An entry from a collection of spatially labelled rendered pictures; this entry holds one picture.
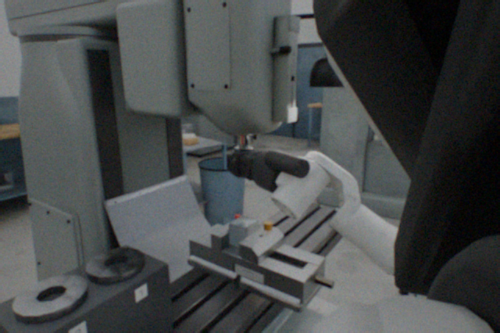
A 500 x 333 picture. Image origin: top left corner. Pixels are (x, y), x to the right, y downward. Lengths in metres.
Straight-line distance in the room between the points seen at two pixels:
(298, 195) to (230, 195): 2.50
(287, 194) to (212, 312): 0.34
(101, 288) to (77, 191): 0.50
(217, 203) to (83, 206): 2.17
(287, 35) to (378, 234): 0.41
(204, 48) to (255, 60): 0.11
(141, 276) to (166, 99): 0.39
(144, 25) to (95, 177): 0.42
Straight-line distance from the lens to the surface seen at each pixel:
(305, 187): 0.58
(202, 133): 5.94
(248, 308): 0.79
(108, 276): 0.57
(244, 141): 0.77
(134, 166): 1.05
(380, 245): 0.58
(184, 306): 0.81
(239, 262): 0.83
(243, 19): 0.68
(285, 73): 0.70
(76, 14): 1.06
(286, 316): 0.94
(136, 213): 1.04
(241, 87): 0.67
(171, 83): 0.76
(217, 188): 3.04
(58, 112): 1.03
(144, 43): 0.82
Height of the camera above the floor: 1.43
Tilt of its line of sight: 15 degrees down
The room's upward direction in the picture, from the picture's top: straight up
